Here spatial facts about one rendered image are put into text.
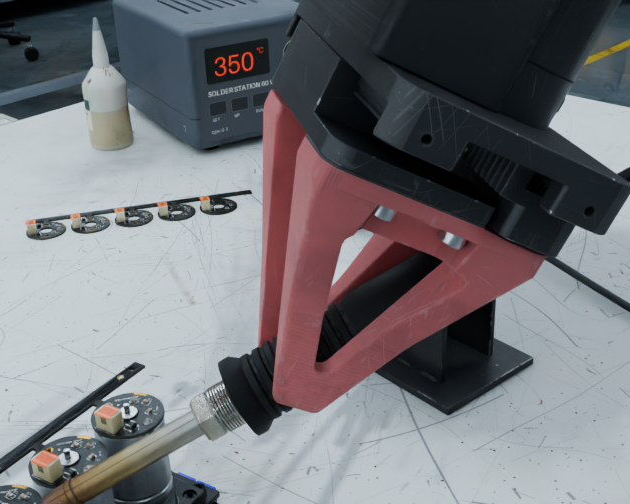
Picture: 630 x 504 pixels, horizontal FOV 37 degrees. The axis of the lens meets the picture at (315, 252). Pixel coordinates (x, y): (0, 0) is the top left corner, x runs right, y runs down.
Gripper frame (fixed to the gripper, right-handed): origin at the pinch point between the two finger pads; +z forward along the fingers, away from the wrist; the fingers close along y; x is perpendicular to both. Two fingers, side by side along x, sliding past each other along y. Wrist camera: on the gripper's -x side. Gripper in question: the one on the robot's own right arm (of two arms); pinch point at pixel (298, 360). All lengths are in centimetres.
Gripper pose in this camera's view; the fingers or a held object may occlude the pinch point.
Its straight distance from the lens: 27.7
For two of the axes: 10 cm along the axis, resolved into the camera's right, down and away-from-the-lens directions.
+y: 2.3, 4.3, -8.8
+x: 8.7, 3.2, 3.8
